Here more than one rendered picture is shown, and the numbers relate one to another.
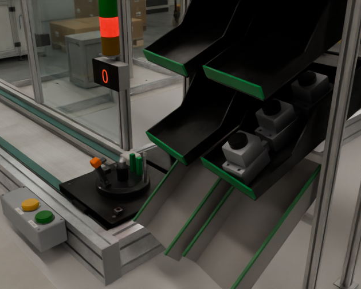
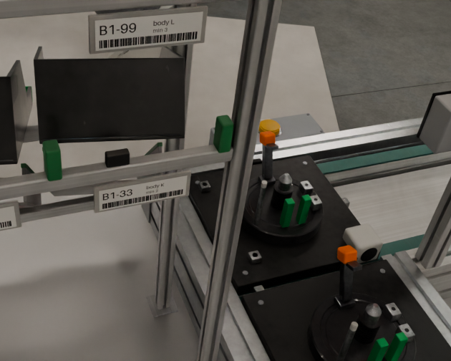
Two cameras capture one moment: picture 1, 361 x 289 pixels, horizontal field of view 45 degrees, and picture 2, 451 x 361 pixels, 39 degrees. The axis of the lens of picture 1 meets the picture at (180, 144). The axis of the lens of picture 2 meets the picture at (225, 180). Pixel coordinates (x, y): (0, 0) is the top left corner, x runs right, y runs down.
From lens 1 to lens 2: 124 cm
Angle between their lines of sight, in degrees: 84
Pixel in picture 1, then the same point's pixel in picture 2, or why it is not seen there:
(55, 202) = (275, 153)
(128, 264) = (154, 222)
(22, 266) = not seen: hidden behind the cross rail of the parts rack
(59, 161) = (430, 197)
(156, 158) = (359, 280)
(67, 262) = not seen: hidden behind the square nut
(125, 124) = (434, 219)
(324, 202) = not seen: outside the picture
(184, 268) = (124, 285)
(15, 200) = (288, 121)
